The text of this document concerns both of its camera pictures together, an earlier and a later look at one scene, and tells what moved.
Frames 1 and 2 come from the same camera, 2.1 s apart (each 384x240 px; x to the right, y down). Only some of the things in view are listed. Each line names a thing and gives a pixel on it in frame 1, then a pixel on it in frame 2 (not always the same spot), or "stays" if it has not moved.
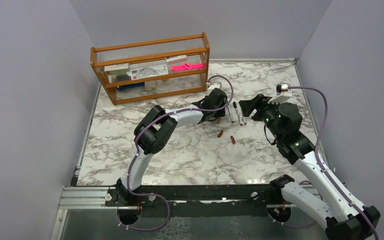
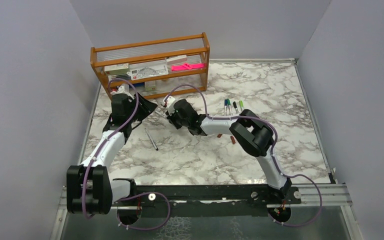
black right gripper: (249, 106) → (170, 116)
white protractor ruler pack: (142, 70) stays
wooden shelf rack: (154, 68) stays
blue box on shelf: (129, 86) stays
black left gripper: (219, 113) → (146, 107)
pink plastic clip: (186, 66) stays
